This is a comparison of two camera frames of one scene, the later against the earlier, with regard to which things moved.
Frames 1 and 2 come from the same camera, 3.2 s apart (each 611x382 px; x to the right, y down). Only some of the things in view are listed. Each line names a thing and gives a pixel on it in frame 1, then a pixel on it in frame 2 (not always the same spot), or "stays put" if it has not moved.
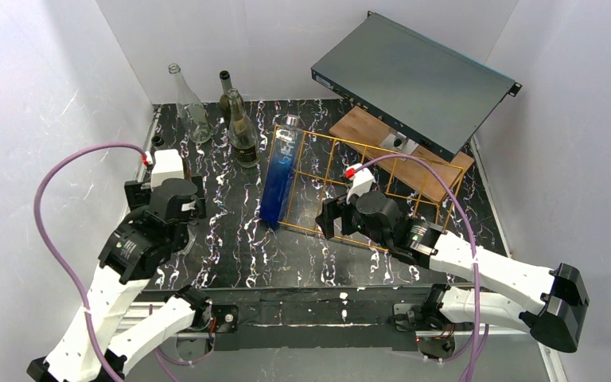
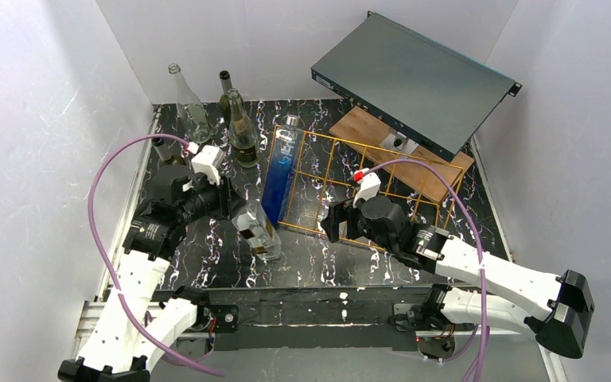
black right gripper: (328, 219) stays put
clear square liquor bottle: (192, 227) → (254, 227)
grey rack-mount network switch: (427, 91) stays put
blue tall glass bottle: (282, 169) stays put
